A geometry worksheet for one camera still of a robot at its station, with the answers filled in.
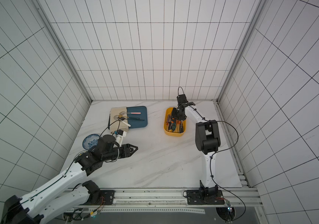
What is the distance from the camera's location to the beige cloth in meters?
1.02

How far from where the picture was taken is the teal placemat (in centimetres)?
106

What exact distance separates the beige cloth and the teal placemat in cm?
2
